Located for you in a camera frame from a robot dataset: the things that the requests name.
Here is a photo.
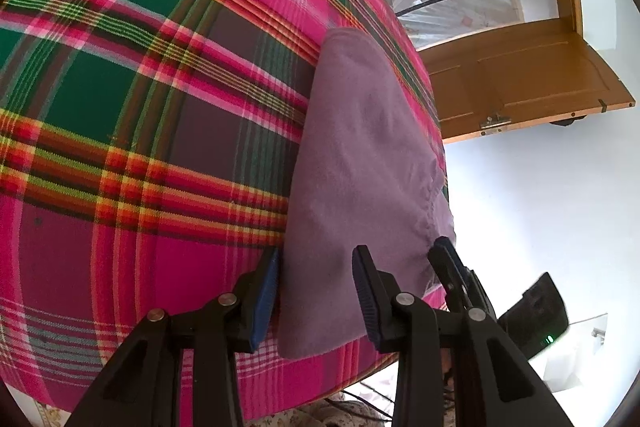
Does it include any purple fleece garment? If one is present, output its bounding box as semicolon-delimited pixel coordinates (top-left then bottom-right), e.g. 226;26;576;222
277;28;454;360

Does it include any pink green plaid tablecloth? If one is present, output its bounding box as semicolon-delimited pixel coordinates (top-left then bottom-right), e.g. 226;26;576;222
1;0;444;426

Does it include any brown wooden door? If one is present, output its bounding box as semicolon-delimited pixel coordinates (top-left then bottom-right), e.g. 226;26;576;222
419;18;636;143

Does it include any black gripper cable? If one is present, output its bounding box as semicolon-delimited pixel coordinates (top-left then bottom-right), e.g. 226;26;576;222
324;371;457;423

